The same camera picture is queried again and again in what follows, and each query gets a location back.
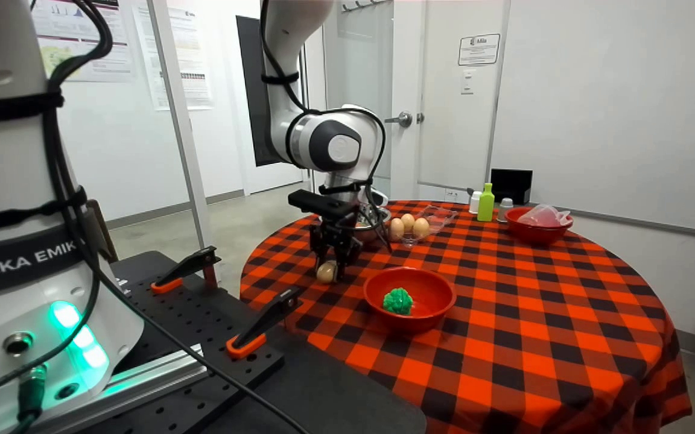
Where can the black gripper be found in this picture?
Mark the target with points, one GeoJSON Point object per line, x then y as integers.
{"type": "Point", "coordinates": [336, 230]}

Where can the beige egg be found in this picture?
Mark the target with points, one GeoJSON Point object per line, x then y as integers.
{"type": "Point", "coordinates": [420, 228]}
{"type": "Point", "coordinates": [396, 230]}
{"type": "Point", "coordinates": [406, 220]}
{"type": "Point", "coordinates": [329, 273]}

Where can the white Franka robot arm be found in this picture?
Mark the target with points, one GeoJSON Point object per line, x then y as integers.
{"type": "Point", "coordinates": [324, 145]}

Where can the silver metal bowl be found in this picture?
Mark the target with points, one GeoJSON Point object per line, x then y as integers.
{"type": "Point", "coordinates": [373, 230]}

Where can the beige egg in tray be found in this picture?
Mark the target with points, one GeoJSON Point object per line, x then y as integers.
{"type": "Point", "coordinates": [406, 220]}
{"type": "Point", "coordinates": [420, 228]}
{"type": "Point", "coordinates": [396, 230]}

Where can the red bowl with green ball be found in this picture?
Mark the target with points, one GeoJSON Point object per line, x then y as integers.
{"type": "Point", "coordinates": [428, 292]}

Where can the clear plastic egg tray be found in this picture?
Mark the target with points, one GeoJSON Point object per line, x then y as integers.
{"type": "Point", "coordinates": [438, 218]}

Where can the red bowl with pink plastic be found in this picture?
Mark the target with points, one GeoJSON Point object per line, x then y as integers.
{"type": "Point", "coordinates": [536, 232]}

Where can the green spiky ball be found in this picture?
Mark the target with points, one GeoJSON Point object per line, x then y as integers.
{"type": "Point", "coordinates": [400, 300]}

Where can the black orange clamp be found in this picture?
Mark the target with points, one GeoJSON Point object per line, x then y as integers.
{"type": "Point", "coordinates": [265, 324]}
{"type": "Point", "coordinates": [191, 268]}

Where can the small white bottle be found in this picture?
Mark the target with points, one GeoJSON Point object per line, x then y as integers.
{"type": "Point", "coordinates": [475, 203]}

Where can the green plastic bottle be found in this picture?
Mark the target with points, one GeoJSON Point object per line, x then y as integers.
{"type": "Point", "coordinates": [487, 206]}

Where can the white door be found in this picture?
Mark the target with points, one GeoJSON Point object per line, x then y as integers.
{"type": "Point", "coordinates": [453, 137]}

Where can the small clear bottle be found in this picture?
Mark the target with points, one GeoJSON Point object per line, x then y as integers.
{"type": "Point", "coordinates": [505, 212]}

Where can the grey metal pole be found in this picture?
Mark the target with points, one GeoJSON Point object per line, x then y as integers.
{"type": "Point", "coordinates": [181, 137]}

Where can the orange black plaid tablecloth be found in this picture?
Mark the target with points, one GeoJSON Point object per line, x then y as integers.
{"type": "Point", "coordinates": [524, 338]}

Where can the pink plastic wrapper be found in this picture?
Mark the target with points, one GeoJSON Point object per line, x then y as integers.
{"type": "Point", "coordinates": [542, 216]}

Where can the white paper sheet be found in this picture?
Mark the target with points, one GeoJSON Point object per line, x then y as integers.
{"type": "Point", "coordinates": [191, 57]}

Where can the white door sign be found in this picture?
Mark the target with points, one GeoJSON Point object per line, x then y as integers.
{"type": "Point", "coordinates": [478, 49]}

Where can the black wall panel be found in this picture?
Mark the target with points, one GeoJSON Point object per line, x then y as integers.
{"type": "Point", "coordinates": [249, 111]}

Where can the black wall box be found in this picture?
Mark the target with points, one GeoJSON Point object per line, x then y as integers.
{"type": "Point", "coordinates": [512, 185]}

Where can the silver aluminium rail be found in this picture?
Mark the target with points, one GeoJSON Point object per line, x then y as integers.
{"type": "Point", "coordinates": [146, 378]}

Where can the paper wall poster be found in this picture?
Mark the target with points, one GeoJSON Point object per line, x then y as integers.
{"type": "Point", "coordinates": [95, 38]}

